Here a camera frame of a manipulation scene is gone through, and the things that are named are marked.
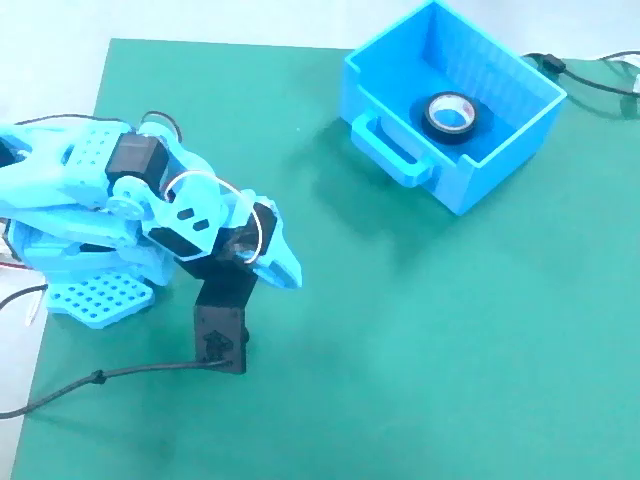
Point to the black electrical tape roll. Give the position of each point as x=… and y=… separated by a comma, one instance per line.
x=450, y=138

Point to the blue gripper, black motor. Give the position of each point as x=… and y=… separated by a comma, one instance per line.
x=283, y=264

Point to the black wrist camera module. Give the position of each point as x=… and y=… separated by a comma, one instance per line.
x=220, y=335

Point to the light blue robot arm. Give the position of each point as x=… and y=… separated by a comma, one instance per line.
x=55, y=162

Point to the green work mat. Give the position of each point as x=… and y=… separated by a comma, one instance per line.
x=450, y=350

